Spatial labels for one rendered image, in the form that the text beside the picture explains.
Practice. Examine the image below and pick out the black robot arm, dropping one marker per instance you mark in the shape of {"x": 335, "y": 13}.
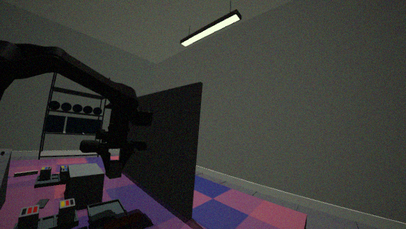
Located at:
{"x": 19, "y": 61}

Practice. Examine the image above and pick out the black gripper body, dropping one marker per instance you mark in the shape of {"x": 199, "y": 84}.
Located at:
{"x": 117, "y": 135}

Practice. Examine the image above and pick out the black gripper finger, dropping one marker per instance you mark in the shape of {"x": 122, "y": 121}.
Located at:
{"x": 106, "y": 159}
{"x": 125, "y": 156}

